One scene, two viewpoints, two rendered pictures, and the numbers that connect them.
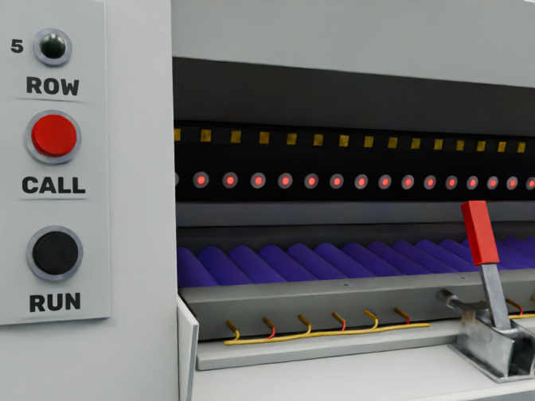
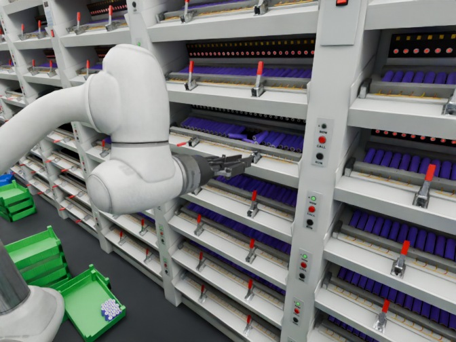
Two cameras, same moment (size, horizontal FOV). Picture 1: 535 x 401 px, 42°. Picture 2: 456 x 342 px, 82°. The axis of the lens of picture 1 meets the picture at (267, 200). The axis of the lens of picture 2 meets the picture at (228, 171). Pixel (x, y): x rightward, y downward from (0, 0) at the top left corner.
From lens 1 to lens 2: 49 cm
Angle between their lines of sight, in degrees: 66
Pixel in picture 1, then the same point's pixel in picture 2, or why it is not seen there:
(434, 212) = not seen: outside the picture
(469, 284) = (437, 182)
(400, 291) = (411, 177)
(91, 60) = (330, 128)
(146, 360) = (330, 174)
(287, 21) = (374, 121)
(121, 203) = (331, 150)
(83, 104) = (327, 135)
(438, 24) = (421, 123)
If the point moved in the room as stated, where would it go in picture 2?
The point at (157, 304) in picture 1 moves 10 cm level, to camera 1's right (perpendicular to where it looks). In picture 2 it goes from (334, 167) to (370, 182)
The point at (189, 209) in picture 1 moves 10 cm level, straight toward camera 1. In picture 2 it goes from (381, 138) to (360, 144)
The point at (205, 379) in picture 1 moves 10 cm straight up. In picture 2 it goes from (349, 179) to (356, 142)
